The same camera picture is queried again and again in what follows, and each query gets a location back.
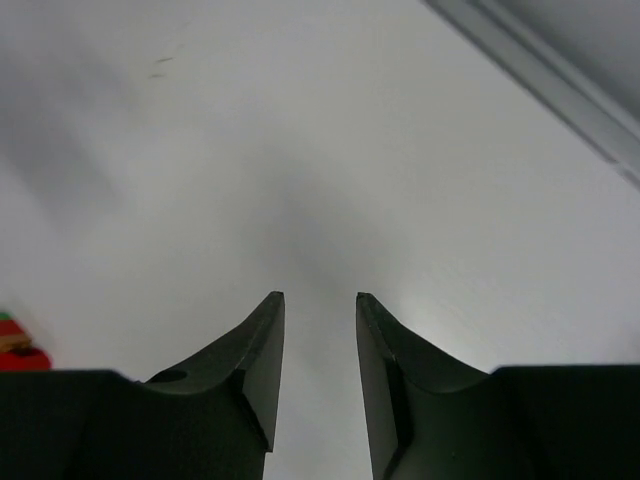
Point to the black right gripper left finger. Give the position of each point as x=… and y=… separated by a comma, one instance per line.
x=211, y=416

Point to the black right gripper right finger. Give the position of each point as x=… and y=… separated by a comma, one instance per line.
x=431, y=416

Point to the red green brown lego stack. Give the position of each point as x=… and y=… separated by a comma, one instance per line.
x=18, y=352

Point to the aluminium table edge rail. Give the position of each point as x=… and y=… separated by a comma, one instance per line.
x=551, y=71

